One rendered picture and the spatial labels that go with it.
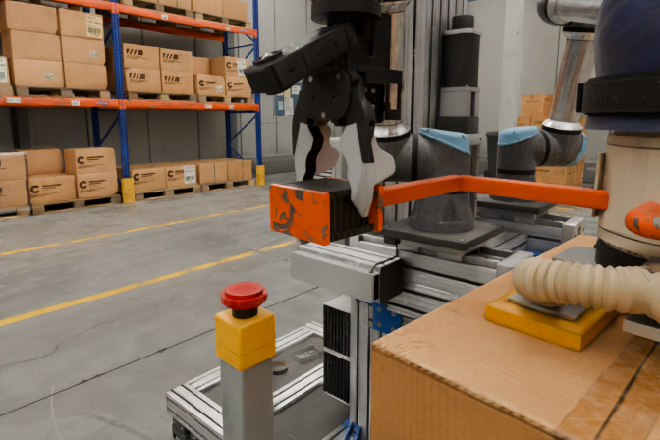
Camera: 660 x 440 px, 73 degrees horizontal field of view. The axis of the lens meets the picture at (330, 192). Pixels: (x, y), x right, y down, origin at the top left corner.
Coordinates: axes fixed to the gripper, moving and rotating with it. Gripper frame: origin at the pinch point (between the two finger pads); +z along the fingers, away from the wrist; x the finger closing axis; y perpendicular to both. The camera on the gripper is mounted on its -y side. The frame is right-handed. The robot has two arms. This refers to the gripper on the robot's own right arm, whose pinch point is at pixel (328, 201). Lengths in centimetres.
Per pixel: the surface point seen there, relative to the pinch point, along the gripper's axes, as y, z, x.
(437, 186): 18.5, -0.2, -1.1
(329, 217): -3.9, 0.4, -4.3
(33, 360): 8, 121, 240
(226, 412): 0.3, 36.0, 22.7
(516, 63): 360, -61, 148
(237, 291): 1.7, 16.4, 21.3
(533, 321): 13.0, 11.5, -16.9
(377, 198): 3.0, -0.6, -4.2
